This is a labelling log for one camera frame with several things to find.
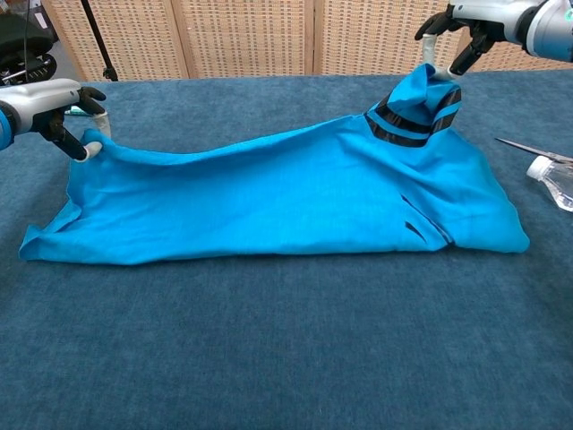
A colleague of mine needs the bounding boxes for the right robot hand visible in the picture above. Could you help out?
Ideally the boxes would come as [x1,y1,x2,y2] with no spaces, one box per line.
[415,0,545,82]

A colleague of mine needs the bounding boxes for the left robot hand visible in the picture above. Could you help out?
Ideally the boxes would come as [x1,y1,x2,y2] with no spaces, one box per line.
[0,78,112,163]

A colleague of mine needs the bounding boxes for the blue printed t-shirt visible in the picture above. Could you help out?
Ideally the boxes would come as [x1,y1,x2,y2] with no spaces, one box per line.
[17,62,531,266]

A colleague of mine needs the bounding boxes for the black office chair base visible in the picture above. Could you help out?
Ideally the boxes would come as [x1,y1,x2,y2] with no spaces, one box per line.
[0,0,58,86]

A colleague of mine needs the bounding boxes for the black tripod stand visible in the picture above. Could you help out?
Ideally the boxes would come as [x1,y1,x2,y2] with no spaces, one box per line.
[80,0,119,82]

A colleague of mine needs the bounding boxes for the clear plastic water bottle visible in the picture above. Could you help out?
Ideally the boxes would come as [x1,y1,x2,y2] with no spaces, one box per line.
[526,156,573,213]

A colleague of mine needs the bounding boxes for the woven wooden folding screen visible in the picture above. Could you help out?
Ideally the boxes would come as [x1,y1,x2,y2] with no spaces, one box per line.
[40,0,573,82]

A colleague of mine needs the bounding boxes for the dark teal table cloth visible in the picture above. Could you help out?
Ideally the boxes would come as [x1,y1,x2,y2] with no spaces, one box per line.
[0,69,573,430]

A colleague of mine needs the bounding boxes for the thin black hanging cable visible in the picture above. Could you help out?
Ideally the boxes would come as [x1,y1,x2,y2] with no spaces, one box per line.
[23,0,31,62]

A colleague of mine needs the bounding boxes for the black-handled steel scissors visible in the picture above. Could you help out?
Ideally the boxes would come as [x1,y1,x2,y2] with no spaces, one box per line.
[494,137,573,163]

